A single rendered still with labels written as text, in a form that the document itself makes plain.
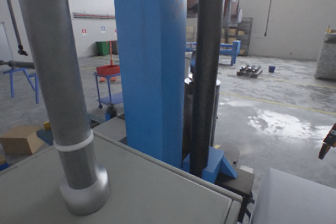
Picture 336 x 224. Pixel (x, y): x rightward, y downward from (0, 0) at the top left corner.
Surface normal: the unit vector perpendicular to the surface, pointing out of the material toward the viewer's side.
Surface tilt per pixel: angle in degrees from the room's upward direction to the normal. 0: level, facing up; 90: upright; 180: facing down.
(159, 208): 0
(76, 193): 0
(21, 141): 90
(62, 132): 90
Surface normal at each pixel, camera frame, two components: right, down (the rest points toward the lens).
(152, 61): -0.54, 0.31
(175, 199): 0.00, -0.93
